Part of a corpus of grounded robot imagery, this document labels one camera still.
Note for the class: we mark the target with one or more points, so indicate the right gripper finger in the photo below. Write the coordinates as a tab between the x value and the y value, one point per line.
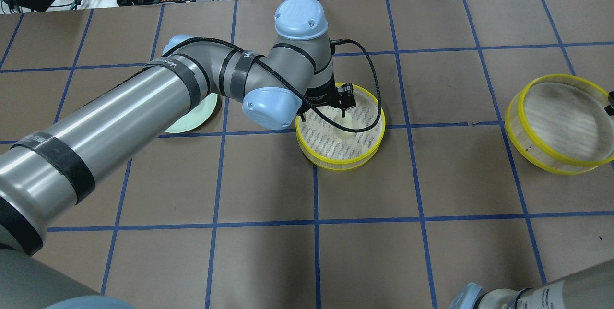
609	108

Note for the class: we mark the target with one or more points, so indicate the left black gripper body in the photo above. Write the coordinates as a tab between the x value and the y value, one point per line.
318	96

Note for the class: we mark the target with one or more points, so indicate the white bun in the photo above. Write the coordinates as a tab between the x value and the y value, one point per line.
356	119

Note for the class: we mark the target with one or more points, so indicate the side yellow bamboo steamer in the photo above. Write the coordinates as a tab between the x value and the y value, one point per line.
558	123

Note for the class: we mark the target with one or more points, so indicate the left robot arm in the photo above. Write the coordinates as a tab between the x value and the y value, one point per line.
48	172

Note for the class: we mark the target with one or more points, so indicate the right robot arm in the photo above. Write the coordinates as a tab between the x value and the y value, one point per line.
591	288

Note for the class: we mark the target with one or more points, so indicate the centre yellow bamboo steamer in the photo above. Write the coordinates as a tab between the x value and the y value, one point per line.
319	145

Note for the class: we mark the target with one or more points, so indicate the mint green plate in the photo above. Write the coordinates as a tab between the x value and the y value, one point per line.
195	117

